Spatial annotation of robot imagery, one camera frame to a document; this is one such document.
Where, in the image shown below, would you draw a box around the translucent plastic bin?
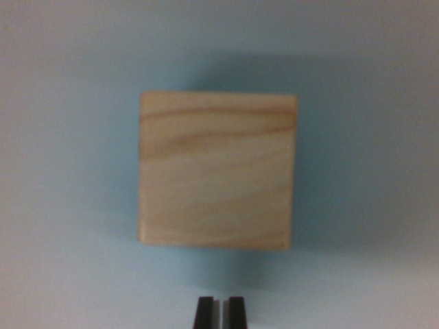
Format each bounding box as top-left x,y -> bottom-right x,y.
0,0 -> 439,329

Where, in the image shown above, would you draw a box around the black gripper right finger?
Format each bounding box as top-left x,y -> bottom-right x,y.
222,296 -> 250,329

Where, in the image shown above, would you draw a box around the wooden cube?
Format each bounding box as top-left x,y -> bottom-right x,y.
137,90 -> 298,251

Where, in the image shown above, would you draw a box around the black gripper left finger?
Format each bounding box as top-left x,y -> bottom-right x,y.
193,297 -> 221,329

